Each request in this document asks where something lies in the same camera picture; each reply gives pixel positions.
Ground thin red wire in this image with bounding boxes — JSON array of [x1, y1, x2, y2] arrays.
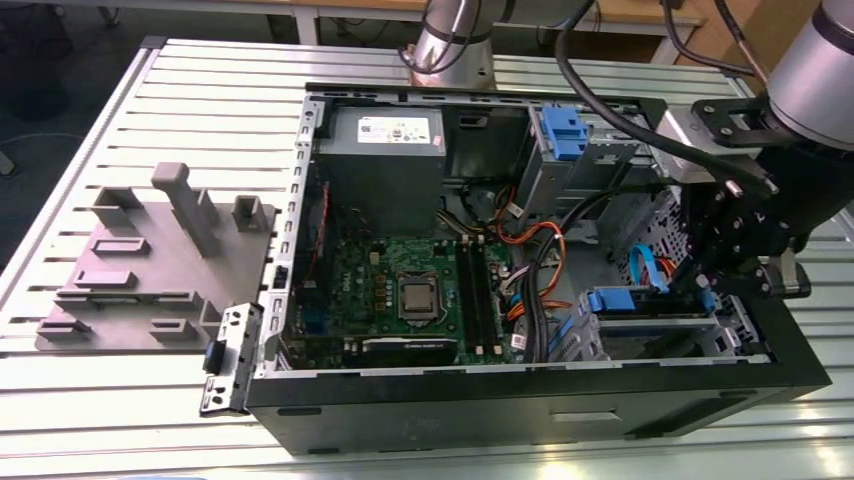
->
[[301, 179, 334, 289]]

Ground metal drive cage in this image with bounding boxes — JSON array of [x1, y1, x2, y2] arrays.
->
[[518, 103, 669, 217]]

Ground CPU socket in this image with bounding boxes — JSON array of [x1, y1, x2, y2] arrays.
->
[[394, 271, 448, 330]]

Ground orange disk power wire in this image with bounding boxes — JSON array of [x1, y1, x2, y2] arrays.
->
[[653, 254, 689, 289]]

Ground yellow black supply wires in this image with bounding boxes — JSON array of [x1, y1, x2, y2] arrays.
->
[[437, 208, 493, 236]]

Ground grey power supply unit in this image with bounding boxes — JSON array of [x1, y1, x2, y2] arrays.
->
[[311, 106, 448, 240]]

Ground wooden desk white frame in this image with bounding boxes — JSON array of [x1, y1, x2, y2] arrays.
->
[[266, 0, 709, 66]]

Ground blue data wire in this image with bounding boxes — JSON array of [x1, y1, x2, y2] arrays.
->
[[628, 244, 670, 296]]

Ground black graphics card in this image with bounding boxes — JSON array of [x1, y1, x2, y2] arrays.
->
[[341, 335, 464, 370]]

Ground green motherboard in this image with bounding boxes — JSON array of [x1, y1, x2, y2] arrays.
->
[[283, 234, 529, 369]]

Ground grey parts rack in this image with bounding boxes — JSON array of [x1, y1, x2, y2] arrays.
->
[[33, 160, 283, 357]]

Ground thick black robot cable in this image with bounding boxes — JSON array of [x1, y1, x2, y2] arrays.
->
[[554, 0, 780, 194]]

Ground black cable bundle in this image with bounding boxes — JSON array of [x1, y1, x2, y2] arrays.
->
[[518, 182, 682, 362]]

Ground thin dark robot cable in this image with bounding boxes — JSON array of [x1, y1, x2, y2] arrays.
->
[[713, 0, 776, 84]]

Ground hinged metal rear bracket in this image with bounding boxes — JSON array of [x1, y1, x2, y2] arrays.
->
[[198, 301, 267, 419]]

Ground black open PC case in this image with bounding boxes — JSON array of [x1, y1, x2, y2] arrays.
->
[[243, 82, 836, 457]]

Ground black camera bracket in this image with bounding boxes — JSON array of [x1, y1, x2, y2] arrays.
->
[[690, 97, 773, 150]]

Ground orange power wire bundle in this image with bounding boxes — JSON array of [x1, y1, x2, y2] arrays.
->
[[494, 219, 573, 321]]

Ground silver CPU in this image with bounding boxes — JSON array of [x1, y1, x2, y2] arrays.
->
[[400, 283, 440, 315]]

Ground wooden cabinet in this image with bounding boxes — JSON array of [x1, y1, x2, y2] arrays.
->
[[677, 0, 827, 86]]

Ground blue plastic cage latch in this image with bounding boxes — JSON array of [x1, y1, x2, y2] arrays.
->
[[541, 105, 592, 162]]

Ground metal disk bay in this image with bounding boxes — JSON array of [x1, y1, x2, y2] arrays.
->
[[574, 284, 746, 362]]

